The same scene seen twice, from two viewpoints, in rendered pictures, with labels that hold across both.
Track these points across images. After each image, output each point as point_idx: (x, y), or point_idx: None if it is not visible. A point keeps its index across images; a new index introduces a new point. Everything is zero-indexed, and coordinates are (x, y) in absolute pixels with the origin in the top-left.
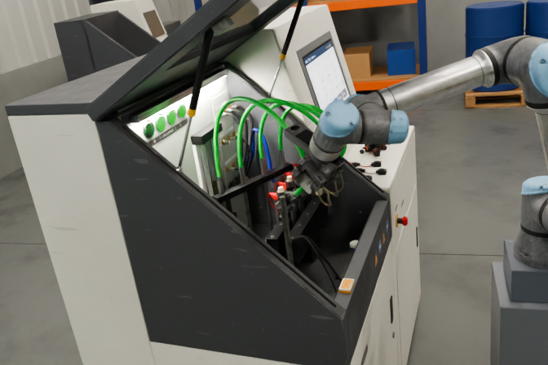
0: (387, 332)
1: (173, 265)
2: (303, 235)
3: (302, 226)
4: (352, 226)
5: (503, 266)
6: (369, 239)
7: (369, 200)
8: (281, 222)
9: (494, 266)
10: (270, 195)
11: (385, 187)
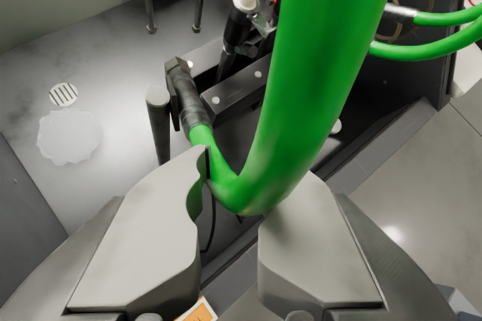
0: None
1: None
2: (249, 97)
3: (261, 79)
4: (358, 82)
5: (460, 314)
6: None
7: (414, 84)
8: None
9: (452, 299)
10: None
11: (459, 87)
